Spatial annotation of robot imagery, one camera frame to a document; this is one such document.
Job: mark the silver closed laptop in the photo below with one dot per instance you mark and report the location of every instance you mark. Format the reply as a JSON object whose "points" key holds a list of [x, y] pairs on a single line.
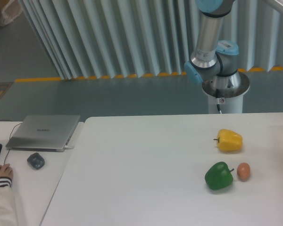
{"points": [[44, 133]]}

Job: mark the white corrugated partition screen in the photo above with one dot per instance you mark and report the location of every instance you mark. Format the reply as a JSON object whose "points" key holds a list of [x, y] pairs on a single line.
{"points": [[96, 38]]}

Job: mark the white striped sleeve forearm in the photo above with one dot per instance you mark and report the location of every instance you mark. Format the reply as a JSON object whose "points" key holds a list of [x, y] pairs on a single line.
{"points": [[8, 214]]}

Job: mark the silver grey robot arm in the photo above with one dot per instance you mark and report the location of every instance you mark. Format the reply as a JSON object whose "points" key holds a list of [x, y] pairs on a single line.
{"points": [[210, 40]]}

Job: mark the cardboard box in plastic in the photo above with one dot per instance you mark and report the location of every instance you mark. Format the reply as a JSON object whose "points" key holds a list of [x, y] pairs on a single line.
{"points": [[9, 11]]}

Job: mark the dark grey computer mouse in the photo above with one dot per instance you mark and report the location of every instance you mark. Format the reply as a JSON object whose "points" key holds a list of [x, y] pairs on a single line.
{"points": [[36, 161]]}

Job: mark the person's hand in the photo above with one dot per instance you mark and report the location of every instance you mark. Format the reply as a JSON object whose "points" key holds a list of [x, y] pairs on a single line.
{"points": [[6, 175]]}

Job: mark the yellow bell pepper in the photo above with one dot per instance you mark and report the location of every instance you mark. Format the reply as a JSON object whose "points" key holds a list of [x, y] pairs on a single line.
{"points": [[228, 140]]}

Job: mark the green bell pepper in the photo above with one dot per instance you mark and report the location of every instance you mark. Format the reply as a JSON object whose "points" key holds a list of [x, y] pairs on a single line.
{"points": [[219, 176]]}

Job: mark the brown egg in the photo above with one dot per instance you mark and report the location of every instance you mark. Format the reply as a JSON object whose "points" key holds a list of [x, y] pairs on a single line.
{"points": [[243, 171]]}

